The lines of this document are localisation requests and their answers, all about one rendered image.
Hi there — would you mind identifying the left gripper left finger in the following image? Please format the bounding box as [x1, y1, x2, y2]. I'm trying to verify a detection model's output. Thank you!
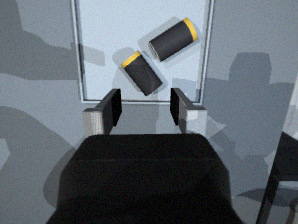
[82, 89, 122, 139]

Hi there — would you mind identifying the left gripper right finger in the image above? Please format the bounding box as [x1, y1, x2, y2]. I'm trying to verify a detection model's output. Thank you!
[170, 88, 208, 137]

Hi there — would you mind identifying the black battery with yellow end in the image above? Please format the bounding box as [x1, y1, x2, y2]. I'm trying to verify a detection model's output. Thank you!
[149, 17, 198, 62]
[120, 50, 163, 97]

